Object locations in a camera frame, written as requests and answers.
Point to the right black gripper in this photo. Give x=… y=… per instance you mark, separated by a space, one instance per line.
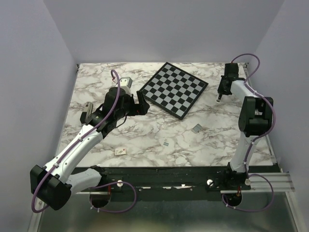
x=220 y=90

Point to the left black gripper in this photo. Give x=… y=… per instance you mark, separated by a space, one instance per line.
x=141 y=108

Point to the white stapler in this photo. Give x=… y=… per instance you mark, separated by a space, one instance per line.
x=219 y=97

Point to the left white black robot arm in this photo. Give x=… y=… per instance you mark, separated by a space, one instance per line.
x=54 y=183

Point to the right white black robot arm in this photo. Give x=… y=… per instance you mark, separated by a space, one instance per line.
x=255 y=119

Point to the grey black stapler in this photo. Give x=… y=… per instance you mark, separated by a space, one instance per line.
x=87 y=111

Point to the black white chessboard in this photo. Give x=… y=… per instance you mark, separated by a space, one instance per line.
x=173 y=90

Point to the large silver staple strip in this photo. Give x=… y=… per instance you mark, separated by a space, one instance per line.
x=197 y=128

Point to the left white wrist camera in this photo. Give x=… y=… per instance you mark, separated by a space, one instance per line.
x=126 y=84

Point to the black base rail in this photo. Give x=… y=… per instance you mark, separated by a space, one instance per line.
x=162 y=184

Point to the aluminium frame rail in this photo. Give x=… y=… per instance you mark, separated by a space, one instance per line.
x=263 y=204

